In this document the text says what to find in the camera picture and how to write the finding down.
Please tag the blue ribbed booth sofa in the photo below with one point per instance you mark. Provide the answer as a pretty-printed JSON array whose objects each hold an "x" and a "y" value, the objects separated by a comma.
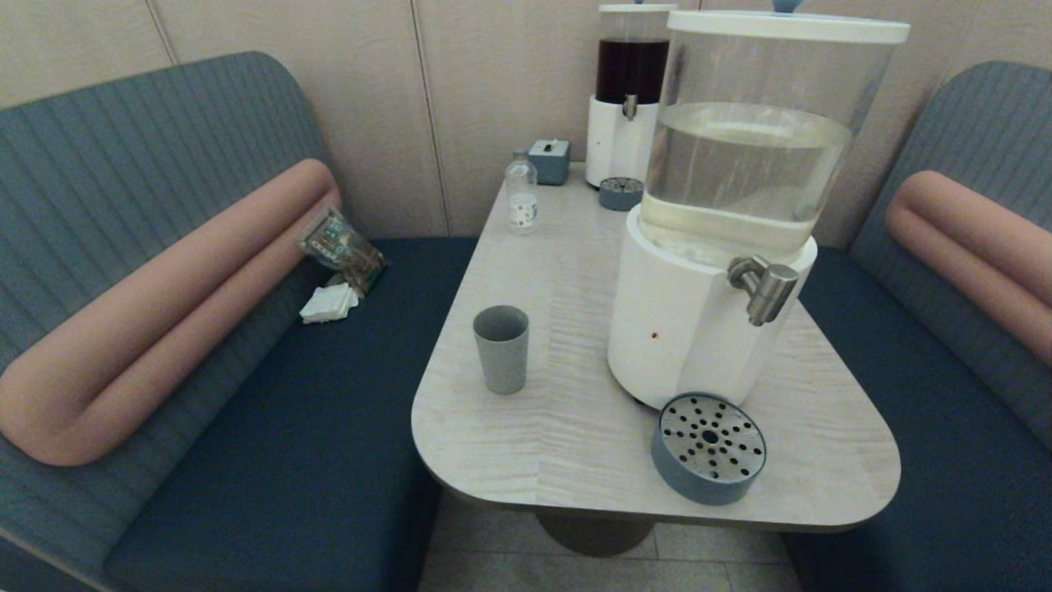
[
  {"x": 288, "y": 427},
  {"x": 945, "y": 460}
]

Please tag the pink bolster cushion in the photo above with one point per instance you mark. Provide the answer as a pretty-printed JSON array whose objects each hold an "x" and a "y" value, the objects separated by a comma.
[
  {"x": 986, "y": 247},
  {"x": 164, "y": 312}
]

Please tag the white folded napkins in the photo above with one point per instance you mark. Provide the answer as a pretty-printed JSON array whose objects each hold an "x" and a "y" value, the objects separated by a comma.
[{"x": 329, "y": 304}]

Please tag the bronze table pedestal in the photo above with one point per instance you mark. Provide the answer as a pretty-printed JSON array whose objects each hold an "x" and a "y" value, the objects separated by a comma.
[{"x": 596, "y": 534}]

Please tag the small blue steel drip tray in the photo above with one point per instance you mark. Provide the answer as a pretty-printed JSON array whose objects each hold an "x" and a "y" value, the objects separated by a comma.
[{"x": 620, "y": 196}]

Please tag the steel dark drink dispenser tap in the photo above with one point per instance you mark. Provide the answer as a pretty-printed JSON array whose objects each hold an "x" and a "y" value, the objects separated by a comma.
[{"x": 630, "y": 107}]

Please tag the large blue steel drip tray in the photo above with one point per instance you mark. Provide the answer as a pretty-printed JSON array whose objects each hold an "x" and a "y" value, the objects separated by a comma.
[{"x": 707, "y": 448}]

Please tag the clear water dispenser white base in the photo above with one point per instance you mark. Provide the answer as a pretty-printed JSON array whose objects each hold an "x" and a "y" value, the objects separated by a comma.
[{"x": 682, "y": 329}]

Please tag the clear plastic bottle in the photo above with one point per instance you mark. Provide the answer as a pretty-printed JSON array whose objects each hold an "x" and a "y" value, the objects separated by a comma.
[{"x": 521, "y": 201}]

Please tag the blue-grey tissue box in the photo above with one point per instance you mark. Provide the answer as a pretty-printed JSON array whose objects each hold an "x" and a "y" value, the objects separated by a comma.
[{"x": 549, "y": 163}]

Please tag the dark drink dispenser white base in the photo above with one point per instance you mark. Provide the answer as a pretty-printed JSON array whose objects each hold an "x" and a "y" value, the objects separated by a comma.
[{"x": 616, "y": 140}]

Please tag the clear green snack packet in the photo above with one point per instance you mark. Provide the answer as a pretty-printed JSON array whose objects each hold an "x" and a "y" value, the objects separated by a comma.
[{"x": 341, "y": 247}]

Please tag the steel water dispenser tap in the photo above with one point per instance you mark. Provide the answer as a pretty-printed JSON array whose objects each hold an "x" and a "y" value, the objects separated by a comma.
[{"x": 768, "y": 288}]

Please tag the grey plastic cup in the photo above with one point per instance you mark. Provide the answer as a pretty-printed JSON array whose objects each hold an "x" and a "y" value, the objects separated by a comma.
[{"x": 501, "y": 353}]

